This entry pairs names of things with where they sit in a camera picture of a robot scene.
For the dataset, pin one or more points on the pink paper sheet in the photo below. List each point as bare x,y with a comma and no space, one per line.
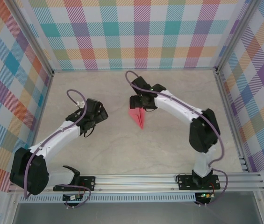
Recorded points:
137,117

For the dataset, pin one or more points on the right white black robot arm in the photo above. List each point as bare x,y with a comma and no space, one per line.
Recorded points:
176,107

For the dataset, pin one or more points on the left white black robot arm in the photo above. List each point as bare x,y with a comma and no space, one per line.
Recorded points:
59,137

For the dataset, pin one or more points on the left small circuit board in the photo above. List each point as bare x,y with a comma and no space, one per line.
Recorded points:
72,198

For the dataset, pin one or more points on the small circuit board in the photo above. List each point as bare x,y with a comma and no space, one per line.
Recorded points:
72,198
204,195

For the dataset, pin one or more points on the grey metal panel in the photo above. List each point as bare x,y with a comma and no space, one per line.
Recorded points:
134,213

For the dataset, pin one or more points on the right small circuit board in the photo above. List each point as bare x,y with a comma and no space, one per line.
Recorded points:
204,195

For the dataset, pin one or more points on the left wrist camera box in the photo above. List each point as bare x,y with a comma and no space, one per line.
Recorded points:
80,103

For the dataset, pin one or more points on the long aluminium table edge rail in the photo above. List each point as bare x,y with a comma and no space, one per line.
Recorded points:
134,69

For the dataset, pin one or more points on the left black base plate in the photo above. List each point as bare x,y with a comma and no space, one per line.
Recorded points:
88,182

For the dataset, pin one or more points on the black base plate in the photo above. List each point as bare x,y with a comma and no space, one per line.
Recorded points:
88,182
185,182

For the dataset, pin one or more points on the wide aluminium mounting rail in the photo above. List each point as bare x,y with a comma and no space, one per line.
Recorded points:
134,183

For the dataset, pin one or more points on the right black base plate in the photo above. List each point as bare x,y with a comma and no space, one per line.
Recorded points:
185,182

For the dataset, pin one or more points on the left aluminium frame post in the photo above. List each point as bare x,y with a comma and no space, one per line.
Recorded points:
33,35

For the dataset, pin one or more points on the aluminium frame post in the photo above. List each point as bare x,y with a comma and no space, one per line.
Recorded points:
233,35
33,35

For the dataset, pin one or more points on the right aluminium frame post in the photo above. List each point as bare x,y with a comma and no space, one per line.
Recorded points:
233,35

